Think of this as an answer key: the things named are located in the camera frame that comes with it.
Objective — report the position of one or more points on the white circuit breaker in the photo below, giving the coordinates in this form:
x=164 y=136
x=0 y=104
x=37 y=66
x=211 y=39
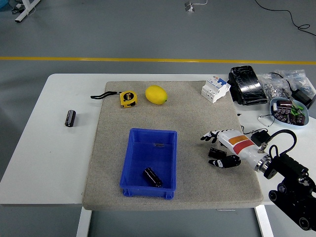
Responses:
x=214 y=90

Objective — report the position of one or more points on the white background desk frame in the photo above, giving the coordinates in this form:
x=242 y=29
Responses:
x=24 y=11

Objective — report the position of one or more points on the white table leg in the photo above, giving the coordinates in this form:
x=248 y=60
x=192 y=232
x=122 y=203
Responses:
x=263 y=222
x=84 y=222

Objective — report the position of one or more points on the glossy black case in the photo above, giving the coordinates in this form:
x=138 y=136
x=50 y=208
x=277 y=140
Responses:
x=248 y=85

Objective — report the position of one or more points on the blue plastic box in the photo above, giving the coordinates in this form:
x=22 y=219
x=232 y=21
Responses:
x=148 y=155

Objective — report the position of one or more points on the black power adapter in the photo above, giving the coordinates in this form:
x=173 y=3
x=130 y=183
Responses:
x=302 y=97

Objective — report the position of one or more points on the clear bag of washers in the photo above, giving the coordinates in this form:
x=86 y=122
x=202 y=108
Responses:
x=272 y=86

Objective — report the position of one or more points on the white table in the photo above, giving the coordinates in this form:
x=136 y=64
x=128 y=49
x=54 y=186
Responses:
x=49 y=153

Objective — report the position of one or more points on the grey-brown mat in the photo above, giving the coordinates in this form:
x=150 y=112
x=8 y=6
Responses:
x=197 y=111

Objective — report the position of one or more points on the yellow tape measure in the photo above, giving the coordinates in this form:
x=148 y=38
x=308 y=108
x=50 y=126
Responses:
x=128 y=98

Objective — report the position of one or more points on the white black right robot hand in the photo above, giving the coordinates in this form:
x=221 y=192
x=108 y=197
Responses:
x=239 y=144

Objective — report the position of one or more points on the small black plug adapter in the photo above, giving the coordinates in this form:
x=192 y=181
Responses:
x=261 y=137

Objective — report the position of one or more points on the yellow lemon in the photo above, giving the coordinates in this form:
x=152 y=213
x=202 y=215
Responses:
x=156 y=94

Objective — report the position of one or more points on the clear plastic bag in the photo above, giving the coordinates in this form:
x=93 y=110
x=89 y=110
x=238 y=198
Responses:
x=300 y=79

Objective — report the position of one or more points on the green plastic parts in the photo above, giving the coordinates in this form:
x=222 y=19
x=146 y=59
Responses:
x=296 y=109

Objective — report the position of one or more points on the light blue bowl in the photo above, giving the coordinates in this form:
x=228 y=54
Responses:
x=279 y=122

